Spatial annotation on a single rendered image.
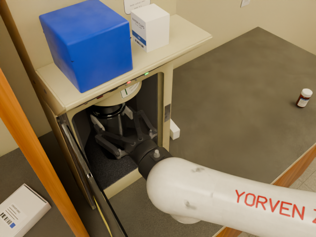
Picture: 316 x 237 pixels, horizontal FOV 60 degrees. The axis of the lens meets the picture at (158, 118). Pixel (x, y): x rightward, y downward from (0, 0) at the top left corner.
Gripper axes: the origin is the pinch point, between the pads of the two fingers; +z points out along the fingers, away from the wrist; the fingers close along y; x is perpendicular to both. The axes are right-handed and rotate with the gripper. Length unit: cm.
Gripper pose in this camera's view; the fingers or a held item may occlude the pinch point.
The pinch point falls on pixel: (110, 114)
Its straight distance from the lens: 84.0
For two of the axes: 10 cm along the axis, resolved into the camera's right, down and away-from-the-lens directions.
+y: -7.8, 4.6, -4.2
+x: 0.0, 6.7, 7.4
